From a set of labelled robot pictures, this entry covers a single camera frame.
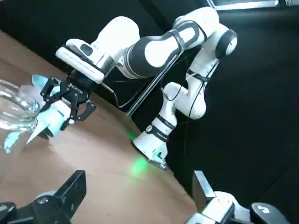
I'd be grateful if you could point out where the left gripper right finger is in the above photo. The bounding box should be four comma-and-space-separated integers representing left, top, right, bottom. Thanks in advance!
186, 170, 299, 224

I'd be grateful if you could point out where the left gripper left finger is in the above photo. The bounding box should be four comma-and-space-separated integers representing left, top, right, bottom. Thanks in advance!
0, 170, 87, 224

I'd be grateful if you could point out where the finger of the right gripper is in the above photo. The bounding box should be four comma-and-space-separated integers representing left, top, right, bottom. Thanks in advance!
60, 100, 97, 131
39, 76, 62, 111

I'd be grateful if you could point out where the light-blue jar lid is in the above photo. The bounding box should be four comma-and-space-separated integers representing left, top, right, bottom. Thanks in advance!
4, 74, 67, 154

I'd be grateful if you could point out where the clear glass jar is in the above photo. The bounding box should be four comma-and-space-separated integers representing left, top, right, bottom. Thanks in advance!
0, 79, 45, 131

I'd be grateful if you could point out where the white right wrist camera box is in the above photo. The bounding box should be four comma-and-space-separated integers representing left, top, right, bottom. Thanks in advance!
55, 46, 105, 84

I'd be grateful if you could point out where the black cable with silver connector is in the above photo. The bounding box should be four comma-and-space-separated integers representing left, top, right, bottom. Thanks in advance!
101, 83, 145, 109

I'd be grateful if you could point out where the aluminium frame post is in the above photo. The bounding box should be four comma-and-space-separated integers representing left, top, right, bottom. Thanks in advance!
127, 45, 187, 115

